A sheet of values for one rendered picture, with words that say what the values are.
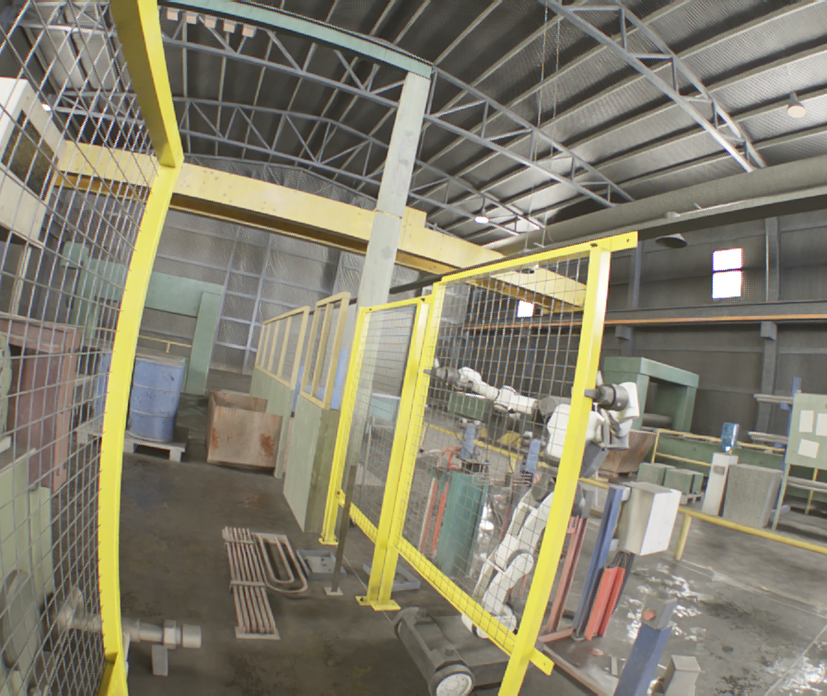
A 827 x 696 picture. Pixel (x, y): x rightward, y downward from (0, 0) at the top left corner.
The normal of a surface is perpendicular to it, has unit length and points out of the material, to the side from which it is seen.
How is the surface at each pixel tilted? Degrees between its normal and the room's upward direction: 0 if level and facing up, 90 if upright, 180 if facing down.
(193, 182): 90
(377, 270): 90
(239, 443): 90
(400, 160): 90
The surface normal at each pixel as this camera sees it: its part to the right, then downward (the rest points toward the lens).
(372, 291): 0.42, 0.01
